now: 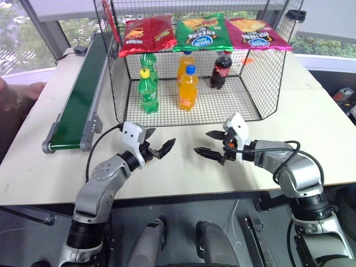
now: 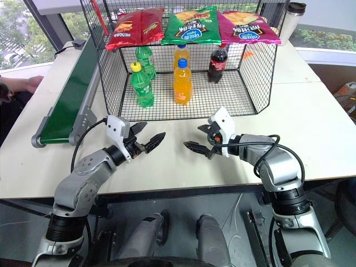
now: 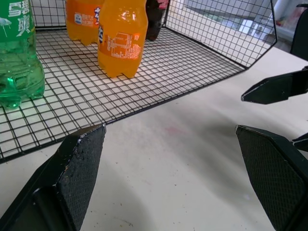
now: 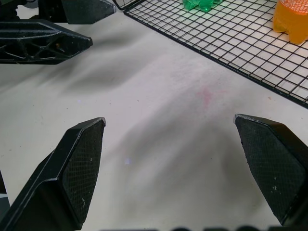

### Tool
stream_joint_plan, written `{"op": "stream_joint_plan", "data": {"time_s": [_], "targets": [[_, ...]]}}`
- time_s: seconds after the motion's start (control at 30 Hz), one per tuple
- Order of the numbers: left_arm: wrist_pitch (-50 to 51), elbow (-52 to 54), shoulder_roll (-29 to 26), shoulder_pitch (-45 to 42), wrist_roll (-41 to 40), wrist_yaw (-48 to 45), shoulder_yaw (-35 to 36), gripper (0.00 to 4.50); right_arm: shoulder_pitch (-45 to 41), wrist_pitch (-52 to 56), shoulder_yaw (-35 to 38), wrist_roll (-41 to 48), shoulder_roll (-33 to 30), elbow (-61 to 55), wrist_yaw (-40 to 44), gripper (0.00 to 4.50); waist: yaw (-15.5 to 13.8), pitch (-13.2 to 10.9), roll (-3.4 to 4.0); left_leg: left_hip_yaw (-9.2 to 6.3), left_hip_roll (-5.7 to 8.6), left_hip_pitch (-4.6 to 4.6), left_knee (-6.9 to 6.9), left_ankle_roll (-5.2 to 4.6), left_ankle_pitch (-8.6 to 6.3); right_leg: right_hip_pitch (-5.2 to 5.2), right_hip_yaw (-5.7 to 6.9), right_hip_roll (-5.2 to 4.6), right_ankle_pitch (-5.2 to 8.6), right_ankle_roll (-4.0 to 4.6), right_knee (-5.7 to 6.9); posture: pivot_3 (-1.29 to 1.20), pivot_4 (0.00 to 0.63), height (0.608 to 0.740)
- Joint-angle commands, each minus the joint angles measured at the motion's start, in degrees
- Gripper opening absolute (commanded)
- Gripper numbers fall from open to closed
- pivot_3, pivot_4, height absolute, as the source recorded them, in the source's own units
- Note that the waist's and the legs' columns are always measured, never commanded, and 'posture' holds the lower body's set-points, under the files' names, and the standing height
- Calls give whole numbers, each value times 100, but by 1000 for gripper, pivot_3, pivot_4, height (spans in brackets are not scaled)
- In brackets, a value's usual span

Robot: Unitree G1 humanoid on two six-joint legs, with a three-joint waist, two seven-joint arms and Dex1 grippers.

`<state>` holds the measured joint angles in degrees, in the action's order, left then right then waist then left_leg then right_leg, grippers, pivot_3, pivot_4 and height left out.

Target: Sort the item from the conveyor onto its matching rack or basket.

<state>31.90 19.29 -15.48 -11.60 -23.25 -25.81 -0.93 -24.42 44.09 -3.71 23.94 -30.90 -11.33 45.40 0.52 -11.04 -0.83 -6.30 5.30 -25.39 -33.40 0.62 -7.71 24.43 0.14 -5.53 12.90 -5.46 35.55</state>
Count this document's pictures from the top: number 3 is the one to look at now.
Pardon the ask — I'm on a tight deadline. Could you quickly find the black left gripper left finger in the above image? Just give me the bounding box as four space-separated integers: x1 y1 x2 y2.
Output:
0 124 107 231

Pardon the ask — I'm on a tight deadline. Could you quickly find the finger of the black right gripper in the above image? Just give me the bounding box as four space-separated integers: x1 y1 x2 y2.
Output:
292 132 308 153
241 65 308 105

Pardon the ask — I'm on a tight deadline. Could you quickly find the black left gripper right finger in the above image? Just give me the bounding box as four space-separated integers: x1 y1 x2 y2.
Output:
235 124 308 231

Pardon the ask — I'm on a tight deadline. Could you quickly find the black chair backrest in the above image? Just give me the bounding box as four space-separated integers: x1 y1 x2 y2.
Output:
289 3 308 62

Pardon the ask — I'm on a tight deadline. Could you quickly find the green soda bottle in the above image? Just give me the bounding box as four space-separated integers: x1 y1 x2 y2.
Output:
0 0 46 110

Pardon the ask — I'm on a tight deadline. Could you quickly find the dark cola bottle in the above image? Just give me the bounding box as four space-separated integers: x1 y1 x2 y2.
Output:
144 0 169 42

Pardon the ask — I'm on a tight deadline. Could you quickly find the orange soda bottle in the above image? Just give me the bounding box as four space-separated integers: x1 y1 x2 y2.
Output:
97 0 149 79
65 0 105 47

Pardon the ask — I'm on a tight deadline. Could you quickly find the black wire basket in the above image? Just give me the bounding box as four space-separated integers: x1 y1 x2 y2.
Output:
0 0 278 165

